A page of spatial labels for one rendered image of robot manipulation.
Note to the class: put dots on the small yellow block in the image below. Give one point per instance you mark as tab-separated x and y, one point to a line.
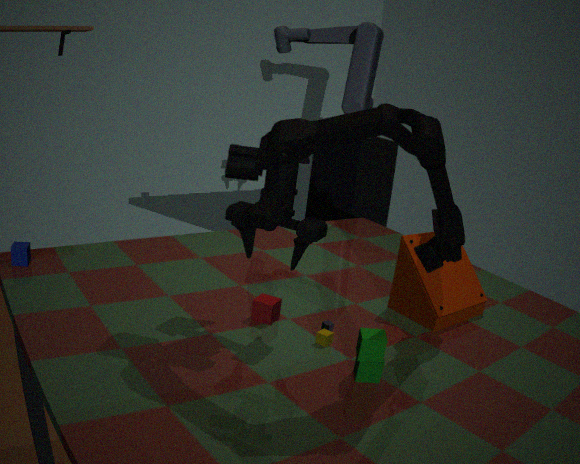
324	337

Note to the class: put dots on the green block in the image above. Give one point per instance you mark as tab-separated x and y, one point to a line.
371	345
368	371

